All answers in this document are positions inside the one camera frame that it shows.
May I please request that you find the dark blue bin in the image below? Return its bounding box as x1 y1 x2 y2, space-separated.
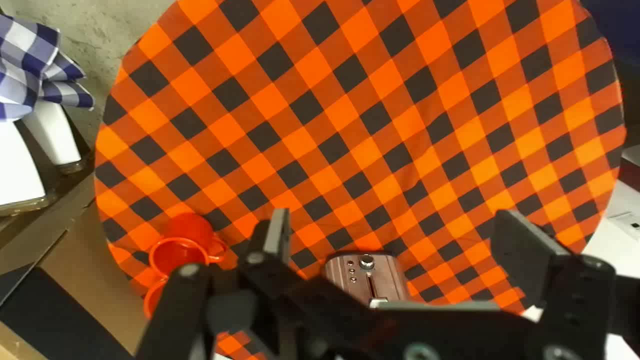
580 0 640 133

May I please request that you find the orange bowl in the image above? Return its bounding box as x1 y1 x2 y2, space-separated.
142 278 169 321

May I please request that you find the orange cup with handle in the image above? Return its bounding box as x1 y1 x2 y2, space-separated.
146 237 228 281

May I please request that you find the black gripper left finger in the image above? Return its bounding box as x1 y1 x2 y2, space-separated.
135 207 316 360

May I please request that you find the silver toaster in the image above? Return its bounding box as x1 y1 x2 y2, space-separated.
323 251 410 309

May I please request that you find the blue white checkered cloth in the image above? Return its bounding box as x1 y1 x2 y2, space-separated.
0 13 96 125

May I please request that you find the orange black checkered tablecloth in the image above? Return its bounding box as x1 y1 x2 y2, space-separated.
92 0 628 360

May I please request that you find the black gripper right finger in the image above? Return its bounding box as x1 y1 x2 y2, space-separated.
491 208 616 360

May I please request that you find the white desk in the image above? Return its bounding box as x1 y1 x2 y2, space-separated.
522 143 640 360

